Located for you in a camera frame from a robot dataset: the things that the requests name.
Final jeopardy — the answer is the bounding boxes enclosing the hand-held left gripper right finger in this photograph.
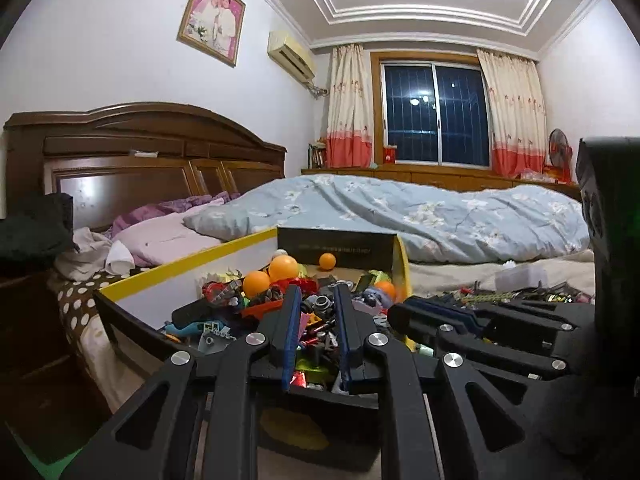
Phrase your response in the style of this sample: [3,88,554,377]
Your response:
[334,284,586,480]

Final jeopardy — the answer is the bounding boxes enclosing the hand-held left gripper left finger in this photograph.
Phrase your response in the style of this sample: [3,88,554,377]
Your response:
[60,284,304,480]

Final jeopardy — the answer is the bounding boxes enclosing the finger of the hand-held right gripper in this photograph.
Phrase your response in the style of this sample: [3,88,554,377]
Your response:
[402,295,597,347]
[389,304,572,382]

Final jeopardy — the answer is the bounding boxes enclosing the pile of mixed toy bricks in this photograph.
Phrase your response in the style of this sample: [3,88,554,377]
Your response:
[415,280,596,311]
[165,260,401,391]

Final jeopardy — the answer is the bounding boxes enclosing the yellow cardboard box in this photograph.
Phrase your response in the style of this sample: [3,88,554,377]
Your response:
[92,226,413,473]

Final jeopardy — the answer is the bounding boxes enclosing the cream fleece blanket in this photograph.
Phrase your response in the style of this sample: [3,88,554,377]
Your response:
[407,250,596,306]

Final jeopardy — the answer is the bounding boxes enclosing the clear plastic container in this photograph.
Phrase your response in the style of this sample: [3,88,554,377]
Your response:
[495,261,548,291]

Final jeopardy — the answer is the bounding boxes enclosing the blue floral duvet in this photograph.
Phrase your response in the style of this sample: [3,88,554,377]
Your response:
[182,174,591,264]

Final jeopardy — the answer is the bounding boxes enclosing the wooden window cabinet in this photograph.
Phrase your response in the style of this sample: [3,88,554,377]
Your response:
[301,167,583,201]

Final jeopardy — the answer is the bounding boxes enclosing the red electric fan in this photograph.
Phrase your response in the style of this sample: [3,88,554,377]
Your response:
[547,129,573,183]

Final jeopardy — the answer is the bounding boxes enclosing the pink pillow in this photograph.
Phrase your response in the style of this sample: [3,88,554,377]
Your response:
[112,210,226,267]

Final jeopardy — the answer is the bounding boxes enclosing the purple cloth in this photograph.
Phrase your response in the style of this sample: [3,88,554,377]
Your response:
[107,192,241,233]

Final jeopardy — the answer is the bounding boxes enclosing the row of books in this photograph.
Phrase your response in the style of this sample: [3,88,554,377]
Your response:
[307,142,329,170]

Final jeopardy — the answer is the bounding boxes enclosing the cream and red curtain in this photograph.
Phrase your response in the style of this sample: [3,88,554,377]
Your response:
[477,49,548,178]
[326,44,375,170]

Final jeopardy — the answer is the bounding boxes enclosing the window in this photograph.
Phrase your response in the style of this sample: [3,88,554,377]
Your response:
[380,60,491,167]

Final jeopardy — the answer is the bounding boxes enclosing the brown polka-dot sheet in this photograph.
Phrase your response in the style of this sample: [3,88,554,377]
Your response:
[47,272,151,411]

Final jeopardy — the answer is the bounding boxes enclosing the white clothes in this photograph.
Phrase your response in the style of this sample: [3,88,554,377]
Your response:
[54,226,136,282]

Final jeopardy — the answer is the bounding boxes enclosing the wooden headboard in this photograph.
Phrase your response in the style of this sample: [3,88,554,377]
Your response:
[2,102,288,241]

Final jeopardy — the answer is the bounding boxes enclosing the dark wooden nightstand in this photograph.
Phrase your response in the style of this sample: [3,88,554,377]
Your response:
[0,262,113,461]

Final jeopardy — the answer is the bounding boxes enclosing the dark cloth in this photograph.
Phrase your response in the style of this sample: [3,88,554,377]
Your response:
[0,192,80,273]

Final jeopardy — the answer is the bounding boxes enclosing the air conditioner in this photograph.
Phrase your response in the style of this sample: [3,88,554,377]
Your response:
[268,30,317,82]

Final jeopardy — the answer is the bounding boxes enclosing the framed wedding photo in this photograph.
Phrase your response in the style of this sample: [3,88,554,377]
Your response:
[177,0,247,67]

